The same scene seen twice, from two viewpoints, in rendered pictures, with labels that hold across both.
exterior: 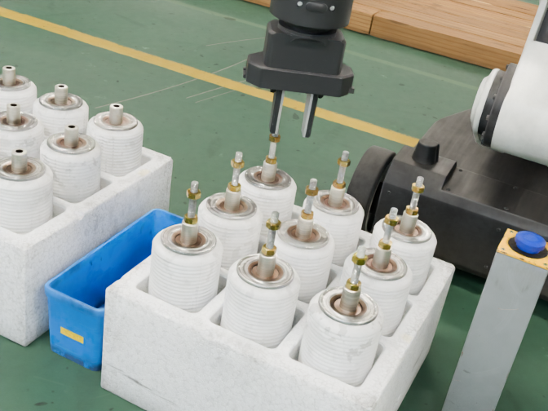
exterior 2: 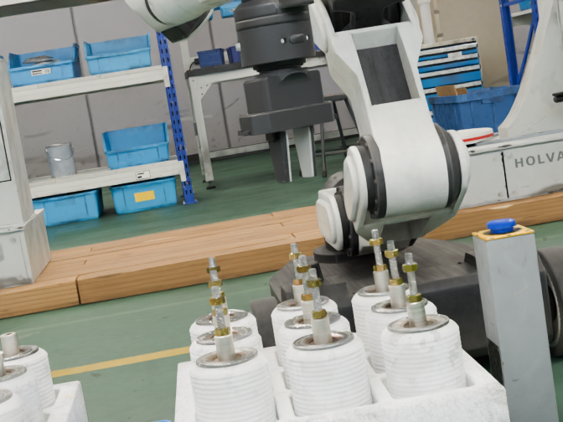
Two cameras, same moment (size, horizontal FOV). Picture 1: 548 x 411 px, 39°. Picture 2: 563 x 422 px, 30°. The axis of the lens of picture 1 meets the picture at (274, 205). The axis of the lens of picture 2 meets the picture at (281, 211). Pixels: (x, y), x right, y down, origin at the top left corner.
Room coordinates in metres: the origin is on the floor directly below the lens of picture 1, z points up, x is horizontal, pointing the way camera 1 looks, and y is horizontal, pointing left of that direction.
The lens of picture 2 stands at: (-0.27, 0.56, 0.56)
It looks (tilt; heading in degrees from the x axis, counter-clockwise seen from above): 7 degrees down; 334
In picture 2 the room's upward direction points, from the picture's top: 9 degrees counter-clockwise
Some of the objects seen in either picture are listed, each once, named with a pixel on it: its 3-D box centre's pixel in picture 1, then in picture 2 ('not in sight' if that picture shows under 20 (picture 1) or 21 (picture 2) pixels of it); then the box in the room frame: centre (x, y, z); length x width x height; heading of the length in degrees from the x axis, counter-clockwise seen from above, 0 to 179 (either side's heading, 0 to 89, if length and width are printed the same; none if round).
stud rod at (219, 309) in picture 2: (192, 207); (219, 316); (0.89, 0.11, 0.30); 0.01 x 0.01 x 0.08
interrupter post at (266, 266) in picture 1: (267, 263); (321, 331); (0.84, 0.00, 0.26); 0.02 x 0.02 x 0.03
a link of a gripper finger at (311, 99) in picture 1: (312, 110); (308, 150); (0.85, -0.03, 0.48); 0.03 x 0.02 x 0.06; 8
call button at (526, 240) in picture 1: (528, 244); (501, 227); (0.91, -0.34, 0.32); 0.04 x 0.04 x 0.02
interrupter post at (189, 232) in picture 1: (189, 232); (224, 347); (0.89, 0.11, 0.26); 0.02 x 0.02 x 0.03
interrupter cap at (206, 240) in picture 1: (188, 240); (226, 358); (0.89, 0.11, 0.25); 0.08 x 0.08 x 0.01
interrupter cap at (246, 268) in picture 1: (265, 271); (322, 341); (0.84, 0.00, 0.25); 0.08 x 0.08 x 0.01
